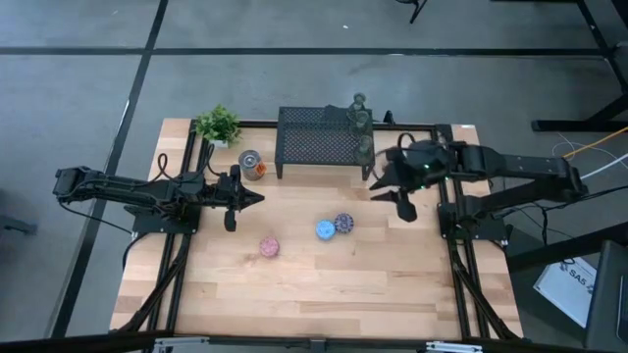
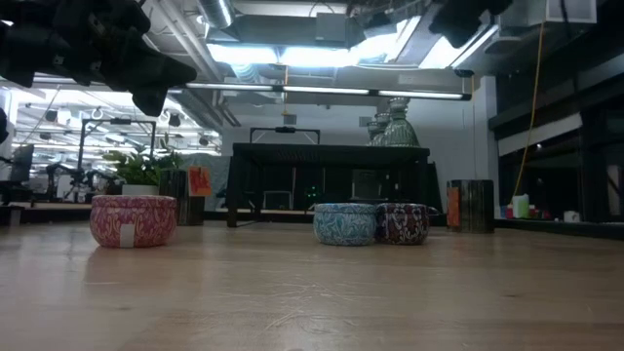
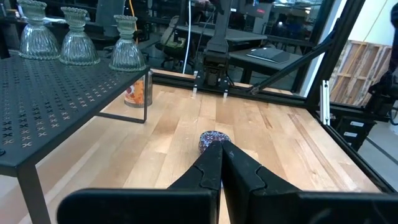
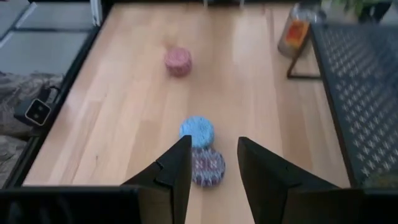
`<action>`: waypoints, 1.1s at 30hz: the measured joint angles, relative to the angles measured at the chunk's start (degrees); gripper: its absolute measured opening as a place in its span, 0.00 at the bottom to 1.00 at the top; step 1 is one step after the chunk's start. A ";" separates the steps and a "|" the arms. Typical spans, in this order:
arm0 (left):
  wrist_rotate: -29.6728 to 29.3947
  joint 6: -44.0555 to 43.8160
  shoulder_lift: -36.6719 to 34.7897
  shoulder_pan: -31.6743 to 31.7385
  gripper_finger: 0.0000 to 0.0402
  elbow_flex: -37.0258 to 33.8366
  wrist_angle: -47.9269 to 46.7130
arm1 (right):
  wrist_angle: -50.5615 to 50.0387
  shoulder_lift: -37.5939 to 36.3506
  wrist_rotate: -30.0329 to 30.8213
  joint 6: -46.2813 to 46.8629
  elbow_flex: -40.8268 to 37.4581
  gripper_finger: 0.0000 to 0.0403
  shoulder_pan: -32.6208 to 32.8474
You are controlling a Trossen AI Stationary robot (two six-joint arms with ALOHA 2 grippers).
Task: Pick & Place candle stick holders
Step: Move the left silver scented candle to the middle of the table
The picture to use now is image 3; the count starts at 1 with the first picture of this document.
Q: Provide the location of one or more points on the wooden pallet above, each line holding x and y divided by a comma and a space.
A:
360, 71

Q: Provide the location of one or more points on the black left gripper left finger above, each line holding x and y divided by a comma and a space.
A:
202, 180

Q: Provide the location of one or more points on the black box with white labels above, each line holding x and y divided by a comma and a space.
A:
354, 137

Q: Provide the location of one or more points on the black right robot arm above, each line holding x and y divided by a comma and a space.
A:
219, 37

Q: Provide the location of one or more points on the grey closed laptop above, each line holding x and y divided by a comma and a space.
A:
269, 54

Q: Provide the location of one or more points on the office chair with bag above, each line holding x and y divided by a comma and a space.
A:
171, 40

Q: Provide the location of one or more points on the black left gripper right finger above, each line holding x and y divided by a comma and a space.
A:
242, 186

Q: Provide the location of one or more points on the silver can with orange label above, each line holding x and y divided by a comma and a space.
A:
136, 93

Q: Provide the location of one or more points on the black aluminium table frame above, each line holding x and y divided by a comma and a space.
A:
270, 93

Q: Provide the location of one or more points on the black perforated metal shelf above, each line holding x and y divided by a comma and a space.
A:
46, 99

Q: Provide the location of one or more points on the dark desk with laptop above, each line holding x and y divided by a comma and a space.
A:
242, 59

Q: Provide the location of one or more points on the purple patterned candle tin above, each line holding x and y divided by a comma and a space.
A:
213, 137

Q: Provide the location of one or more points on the ribbed glass candlestick holder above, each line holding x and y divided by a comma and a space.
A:
77, 46
127, 53
37, 40

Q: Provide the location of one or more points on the white aluminium bracket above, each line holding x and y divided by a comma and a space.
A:
325, 102

